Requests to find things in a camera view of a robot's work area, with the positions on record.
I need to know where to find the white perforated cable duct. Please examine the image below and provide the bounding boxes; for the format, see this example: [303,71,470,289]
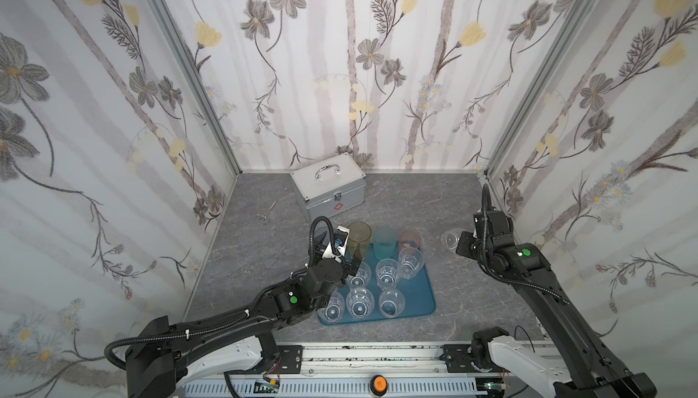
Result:
[180,377,487,397]

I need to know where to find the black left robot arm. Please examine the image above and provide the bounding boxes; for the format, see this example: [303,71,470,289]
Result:
[104,216,360,397]

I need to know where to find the yellow plastic cup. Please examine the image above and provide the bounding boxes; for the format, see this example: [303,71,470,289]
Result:
[347,222,373,261]

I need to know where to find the teal plastic cup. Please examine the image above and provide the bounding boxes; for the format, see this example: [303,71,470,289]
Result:
[373,227,398,261]

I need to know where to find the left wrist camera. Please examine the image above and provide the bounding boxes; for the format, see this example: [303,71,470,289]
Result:
[322,226,350,261]

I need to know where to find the orange emergency button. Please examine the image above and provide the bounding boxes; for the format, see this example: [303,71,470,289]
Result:
[369,374,388,397]

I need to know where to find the pink plastic cup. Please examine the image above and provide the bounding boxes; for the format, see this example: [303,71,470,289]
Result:
[398,230,423,251]

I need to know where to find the small metal scissors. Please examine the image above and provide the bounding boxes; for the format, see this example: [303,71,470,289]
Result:
[256,200,278,224]

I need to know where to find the frosted clear plastic cup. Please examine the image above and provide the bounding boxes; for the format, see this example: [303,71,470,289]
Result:
[440,228,464,253]

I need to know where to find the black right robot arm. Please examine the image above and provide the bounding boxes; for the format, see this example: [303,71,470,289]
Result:
[456,185,657,397]

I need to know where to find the silver first aid case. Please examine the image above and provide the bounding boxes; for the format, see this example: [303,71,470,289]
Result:
[291,154,366,223]

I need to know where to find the teal plastic tray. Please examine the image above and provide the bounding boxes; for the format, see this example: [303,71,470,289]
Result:
[320,248,436,325]

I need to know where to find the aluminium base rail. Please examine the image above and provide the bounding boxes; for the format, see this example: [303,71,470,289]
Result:
[143,340,609,398]

